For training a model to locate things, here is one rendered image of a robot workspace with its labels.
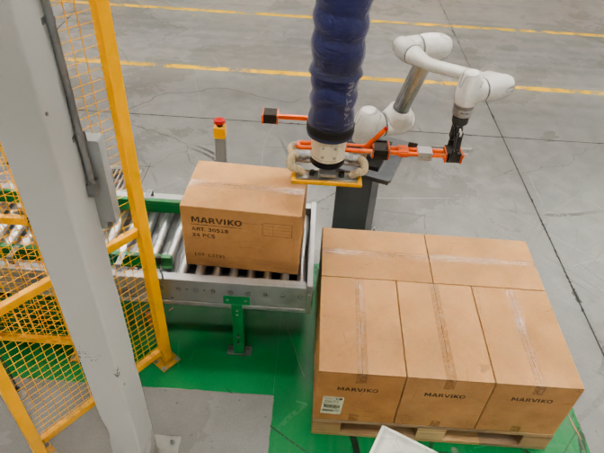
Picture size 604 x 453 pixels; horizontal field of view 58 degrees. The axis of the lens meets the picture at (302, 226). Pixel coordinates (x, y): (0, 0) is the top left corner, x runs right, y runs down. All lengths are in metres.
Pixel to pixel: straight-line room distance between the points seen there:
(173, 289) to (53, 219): 1.33
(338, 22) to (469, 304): 1.55
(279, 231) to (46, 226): 1.31
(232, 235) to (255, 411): 0.95
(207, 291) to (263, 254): 0.35
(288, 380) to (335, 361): 0.63
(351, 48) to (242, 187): 0.93
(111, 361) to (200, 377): 1.12
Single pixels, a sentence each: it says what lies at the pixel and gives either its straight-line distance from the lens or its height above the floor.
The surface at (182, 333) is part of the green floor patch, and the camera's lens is 3.35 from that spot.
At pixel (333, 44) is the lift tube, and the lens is 2.30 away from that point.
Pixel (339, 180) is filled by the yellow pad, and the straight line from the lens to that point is 2.60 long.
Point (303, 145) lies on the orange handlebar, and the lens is 2.61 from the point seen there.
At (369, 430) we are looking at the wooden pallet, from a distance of 2.99.
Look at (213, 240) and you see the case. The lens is 2.80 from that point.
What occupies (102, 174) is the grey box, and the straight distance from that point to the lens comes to 1.71.
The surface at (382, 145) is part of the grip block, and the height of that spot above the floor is 1.23.
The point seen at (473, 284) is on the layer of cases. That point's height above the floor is 0.54.
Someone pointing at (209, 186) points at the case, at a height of 0.95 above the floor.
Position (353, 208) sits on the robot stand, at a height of 0.38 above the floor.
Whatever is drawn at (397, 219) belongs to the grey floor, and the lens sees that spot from 4.20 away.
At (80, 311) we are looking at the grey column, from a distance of 1.92.
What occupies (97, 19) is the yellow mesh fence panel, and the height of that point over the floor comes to 1.93.
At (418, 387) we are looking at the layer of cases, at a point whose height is 0.47.
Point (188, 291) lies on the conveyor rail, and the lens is 2.88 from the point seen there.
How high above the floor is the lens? 2.61
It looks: 40 degrees down
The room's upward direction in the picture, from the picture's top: 4 degrees clockwise
